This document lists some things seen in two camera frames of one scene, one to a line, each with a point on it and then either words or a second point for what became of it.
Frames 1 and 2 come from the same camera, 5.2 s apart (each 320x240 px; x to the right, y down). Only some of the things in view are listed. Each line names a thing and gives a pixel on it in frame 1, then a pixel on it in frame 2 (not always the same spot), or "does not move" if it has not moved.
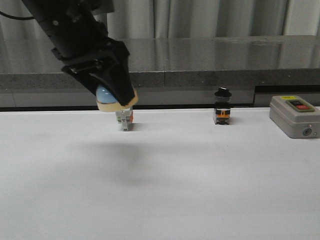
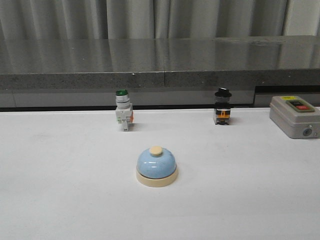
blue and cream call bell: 107,101 to 156,167
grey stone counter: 167,71 does not move
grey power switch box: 295,116 does not move
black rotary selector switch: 222,108 does not move
